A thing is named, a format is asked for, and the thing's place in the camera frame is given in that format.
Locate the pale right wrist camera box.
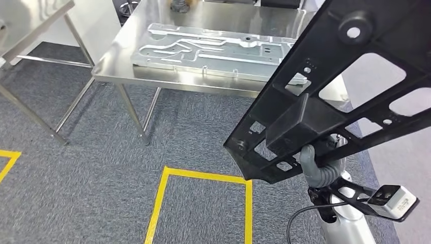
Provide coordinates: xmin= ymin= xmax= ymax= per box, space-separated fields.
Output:
xmin=367 ymin=185 xmax=417 ymax=220

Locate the black camera cable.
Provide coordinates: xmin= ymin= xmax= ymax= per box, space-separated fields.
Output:
xmin=286 ymin=198 xmax=367 ymax=244

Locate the yellow floor tape square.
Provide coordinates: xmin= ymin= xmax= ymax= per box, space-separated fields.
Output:
xmin=0 ymin=149 xmax=22 ymax=184

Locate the machined aluminium fixture plate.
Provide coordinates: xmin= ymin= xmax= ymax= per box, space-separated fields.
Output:
xmin=130 ymin=22 xmax=309 ymax=85

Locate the stainless steel workbench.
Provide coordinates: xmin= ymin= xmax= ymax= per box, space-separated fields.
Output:
xmin=91 ymin=0 xmax=351 ymax=146

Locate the black stanchion with round base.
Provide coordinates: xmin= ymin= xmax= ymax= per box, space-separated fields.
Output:
xmin=119 ymin=0 xmax=139 ymax=17

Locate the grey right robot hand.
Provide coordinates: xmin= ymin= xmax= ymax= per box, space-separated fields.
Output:
xmin=299 ymin=144 xmax=325 ymax=188

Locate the steel side table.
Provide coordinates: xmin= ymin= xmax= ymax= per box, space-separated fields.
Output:
xmin=0 ymin=0 xmax=97 ymax=146

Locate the black plastic plate frame part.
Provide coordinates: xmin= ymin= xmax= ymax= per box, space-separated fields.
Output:
xmin=223 ymin=0 xmax=431 ymax=185

